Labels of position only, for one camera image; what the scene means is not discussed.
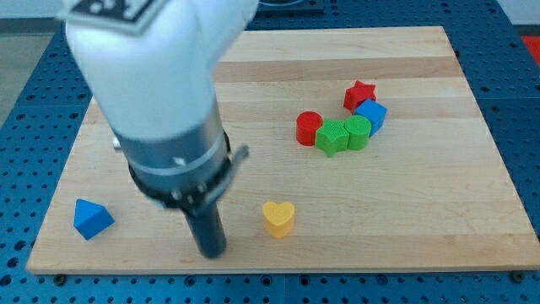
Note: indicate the blue cube block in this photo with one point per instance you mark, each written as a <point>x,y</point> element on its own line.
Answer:
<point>374,112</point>

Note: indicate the green cylinder block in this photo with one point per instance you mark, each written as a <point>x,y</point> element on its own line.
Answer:
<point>358,128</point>

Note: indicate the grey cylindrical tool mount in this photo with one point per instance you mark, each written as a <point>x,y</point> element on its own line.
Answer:
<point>191,168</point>

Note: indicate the red cylinder block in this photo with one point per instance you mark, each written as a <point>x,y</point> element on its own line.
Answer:
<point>307,123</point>

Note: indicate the green star block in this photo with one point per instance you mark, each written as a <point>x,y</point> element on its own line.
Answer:
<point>332,137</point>

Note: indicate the fiducial marker tag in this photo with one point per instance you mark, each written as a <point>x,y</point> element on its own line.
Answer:
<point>131,17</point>

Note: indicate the blue triangle block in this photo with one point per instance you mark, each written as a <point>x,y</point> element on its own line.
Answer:
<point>90,218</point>

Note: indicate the wooden board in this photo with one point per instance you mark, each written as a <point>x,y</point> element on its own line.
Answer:
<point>429,193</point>

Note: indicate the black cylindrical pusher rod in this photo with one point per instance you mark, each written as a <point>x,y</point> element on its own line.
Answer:
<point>207,230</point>

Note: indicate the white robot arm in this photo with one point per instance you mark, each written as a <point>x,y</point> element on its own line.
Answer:
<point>150,66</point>

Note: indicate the red star block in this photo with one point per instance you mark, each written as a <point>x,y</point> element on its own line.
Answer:
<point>357,94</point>

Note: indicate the yellow heart block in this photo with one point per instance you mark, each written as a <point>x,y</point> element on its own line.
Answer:
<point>279,218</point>

